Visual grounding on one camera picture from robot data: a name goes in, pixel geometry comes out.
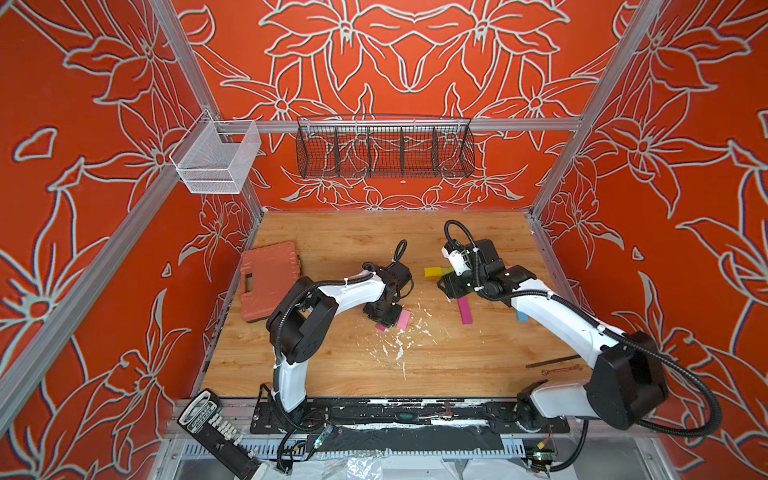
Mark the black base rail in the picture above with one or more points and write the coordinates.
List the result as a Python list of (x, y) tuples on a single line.
[(446, 427)]

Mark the yellow block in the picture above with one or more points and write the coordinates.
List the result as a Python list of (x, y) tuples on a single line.
[(436, 272)]

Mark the black wire basket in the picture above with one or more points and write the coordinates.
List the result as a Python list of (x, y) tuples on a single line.
[(369, 146)]

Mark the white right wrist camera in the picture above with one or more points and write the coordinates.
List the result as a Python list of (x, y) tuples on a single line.
[(457, 256)]

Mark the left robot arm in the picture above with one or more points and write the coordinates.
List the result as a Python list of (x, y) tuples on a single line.
[(300, 323)]

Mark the pale pink block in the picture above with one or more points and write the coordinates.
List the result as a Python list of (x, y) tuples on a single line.
[(403, 320)]

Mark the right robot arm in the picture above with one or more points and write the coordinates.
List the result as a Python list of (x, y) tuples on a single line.
[(628, 379)]

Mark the white wire basket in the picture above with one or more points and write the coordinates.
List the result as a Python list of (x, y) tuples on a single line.
[(215, 156)]

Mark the red plastic tool case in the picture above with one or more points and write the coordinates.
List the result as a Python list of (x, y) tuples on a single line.
[(267, 274)]

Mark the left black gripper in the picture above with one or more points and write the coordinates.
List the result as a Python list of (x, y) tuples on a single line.
[(388, 322)]

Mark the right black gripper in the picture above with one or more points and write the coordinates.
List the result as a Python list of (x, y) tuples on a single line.
[(452, 285)]

